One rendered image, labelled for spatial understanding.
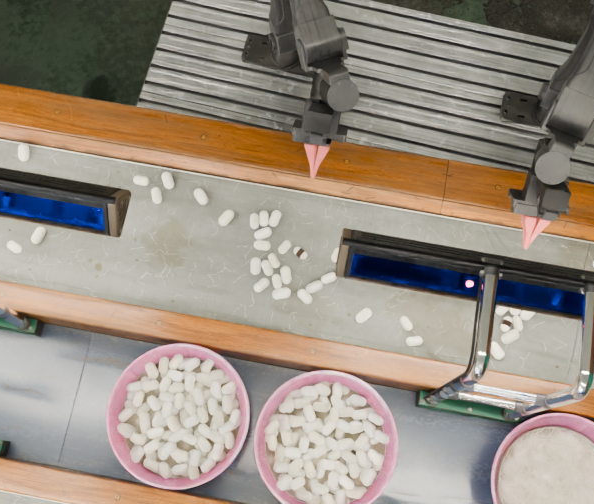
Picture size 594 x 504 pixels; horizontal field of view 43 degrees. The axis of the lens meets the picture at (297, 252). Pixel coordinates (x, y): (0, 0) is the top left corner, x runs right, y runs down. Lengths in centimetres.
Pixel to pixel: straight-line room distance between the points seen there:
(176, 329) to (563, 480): 78
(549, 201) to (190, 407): 75
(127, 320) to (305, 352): 35
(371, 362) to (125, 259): 53
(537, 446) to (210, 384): 63
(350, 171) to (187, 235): 36
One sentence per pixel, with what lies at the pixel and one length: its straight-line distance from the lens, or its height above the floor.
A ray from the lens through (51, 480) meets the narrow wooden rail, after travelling 150.
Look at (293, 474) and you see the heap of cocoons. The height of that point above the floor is 73.
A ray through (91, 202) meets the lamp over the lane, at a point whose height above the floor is 111.
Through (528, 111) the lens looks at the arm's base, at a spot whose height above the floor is 68.
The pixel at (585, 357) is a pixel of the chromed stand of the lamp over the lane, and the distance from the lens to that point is 117.
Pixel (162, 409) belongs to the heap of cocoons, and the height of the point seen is 74.
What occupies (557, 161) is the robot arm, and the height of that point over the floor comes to 105.
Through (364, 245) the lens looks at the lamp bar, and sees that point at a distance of 114.
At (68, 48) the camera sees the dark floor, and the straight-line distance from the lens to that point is 269.
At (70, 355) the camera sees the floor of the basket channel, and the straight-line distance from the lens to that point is 161.
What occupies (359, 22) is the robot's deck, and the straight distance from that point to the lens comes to 185.
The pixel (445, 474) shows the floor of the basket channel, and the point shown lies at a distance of 155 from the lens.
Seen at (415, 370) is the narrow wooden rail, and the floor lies 76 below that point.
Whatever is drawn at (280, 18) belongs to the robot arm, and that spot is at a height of 87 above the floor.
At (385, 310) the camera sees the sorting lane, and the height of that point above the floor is 74.
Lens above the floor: 220
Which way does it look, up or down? 73 degrees down
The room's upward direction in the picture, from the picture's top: 1 degrees clockwise
